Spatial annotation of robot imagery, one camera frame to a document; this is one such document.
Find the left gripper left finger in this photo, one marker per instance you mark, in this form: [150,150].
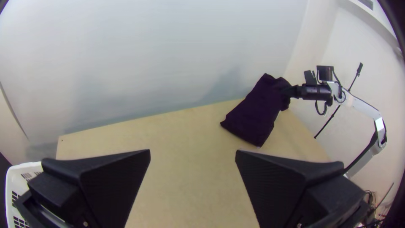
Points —
[95,187]

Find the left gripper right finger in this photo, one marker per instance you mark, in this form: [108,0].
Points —
[284,190]

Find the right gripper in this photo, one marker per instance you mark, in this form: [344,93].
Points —
[314,92]

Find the dark t-shirt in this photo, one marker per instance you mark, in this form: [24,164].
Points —
[256,114]

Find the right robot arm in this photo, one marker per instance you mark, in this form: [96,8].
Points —
[360,106]

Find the white laundry basket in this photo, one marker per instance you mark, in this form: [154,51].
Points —
[14,180]

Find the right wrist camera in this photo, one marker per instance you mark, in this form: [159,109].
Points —
[325,73]

